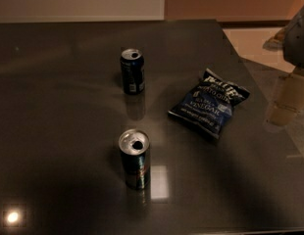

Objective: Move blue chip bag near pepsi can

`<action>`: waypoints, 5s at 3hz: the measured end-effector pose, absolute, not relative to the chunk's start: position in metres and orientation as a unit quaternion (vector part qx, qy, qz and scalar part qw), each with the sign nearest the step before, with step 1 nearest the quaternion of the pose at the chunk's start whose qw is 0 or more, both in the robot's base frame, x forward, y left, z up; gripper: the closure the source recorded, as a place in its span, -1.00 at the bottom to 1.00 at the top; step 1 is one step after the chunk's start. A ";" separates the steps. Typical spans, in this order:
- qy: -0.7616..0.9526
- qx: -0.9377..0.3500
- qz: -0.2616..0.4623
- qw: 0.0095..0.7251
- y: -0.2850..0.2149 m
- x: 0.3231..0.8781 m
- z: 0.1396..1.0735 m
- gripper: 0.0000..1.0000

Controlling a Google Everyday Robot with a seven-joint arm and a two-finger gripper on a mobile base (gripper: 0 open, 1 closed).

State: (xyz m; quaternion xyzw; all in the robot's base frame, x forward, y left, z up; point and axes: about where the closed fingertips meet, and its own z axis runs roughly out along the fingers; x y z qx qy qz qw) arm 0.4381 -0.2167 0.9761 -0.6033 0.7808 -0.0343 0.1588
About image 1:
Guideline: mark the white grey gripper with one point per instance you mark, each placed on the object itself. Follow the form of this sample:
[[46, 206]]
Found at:
[[297, 44]]

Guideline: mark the blue chip bag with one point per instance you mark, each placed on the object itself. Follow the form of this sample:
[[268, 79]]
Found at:
[[210, 104]]

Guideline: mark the blue pepsi can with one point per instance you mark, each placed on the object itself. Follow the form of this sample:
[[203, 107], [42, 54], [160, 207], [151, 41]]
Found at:
[[132, 63]]

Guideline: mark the dark green soda can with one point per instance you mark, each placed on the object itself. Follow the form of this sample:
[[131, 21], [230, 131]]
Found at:
[[134, 146]]

